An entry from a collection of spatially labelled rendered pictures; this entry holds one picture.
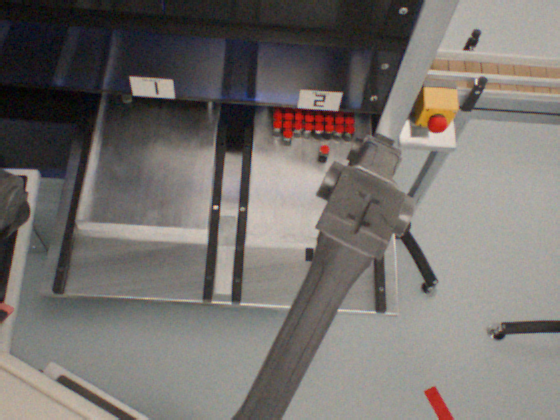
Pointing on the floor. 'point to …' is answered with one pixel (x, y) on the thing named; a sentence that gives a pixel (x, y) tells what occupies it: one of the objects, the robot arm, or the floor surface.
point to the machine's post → (414, 65)
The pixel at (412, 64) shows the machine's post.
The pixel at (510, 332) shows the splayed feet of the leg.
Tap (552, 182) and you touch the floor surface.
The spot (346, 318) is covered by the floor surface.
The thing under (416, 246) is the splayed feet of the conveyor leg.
